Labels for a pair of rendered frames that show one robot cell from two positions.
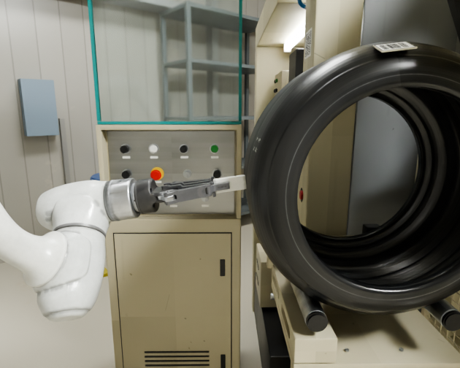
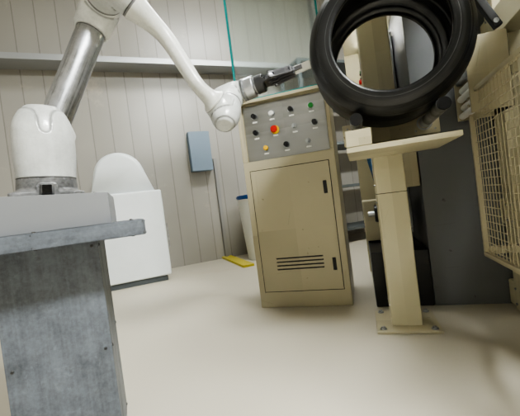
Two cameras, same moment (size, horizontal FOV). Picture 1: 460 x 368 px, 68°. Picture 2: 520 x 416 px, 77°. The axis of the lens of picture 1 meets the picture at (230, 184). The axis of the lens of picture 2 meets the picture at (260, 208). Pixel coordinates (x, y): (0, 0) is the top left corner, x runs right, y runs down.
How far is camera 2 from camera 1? 0.92 m
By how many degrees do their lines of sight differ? 21
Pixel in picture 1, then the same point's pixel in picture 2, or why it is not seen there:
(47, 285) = (215, 106)
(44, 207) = not seen: hidden behind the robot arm
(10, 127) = (182, 167)
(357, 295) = (375, 96)
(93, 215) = (234, 90)
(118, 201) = (245, 83)
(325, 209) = not seen: hidden behind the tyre
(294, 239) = (333, 70)
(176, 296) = (295, 213)
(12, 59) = (182, 121)
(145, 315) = (275, 229)
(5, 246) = (199, 84)
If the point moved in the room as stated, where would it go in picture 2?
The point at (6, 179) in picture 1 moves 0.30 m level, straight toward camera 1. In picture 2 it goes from (180, 204) to (182, 203)
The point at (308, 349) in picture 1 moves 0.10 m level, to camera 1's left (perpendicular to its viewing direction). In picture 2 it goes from (353, 136) to (325, 141)
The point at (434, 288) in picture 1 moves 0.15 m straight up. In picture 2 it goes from (423, 82) to (418, 36)
